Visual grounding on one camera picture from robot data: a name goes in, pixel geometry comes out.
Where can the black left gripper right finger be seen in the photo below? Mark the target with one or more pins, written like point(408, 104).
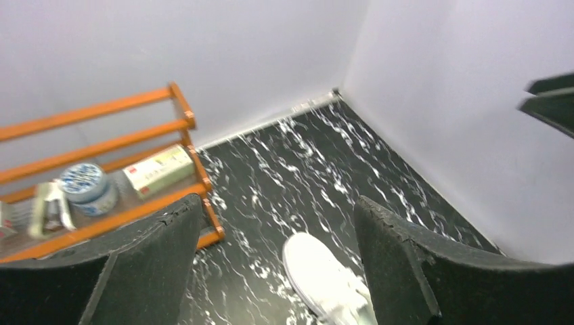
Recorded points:
point(416, 276)

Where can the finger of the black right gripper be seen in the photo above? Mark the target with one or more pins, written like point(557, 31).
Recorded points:
point(551, 102)

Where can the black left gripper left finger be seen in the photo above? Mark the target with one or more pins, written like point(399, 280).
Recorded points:
point(134, 275)

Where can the white sneaker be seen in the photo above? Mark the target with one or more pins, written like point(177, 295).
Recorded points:
point(329, 289)

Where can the blue white round jar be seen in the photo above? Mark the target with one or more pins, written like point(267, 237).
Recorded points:
point(89, 189)

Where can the white green box right shelf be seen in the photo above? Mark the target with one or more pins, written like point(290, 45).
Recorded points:
point(159, 171)

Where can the orange wooden shelf rack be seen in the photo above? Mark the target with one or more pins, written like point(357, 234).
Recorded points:
point(133, 204)

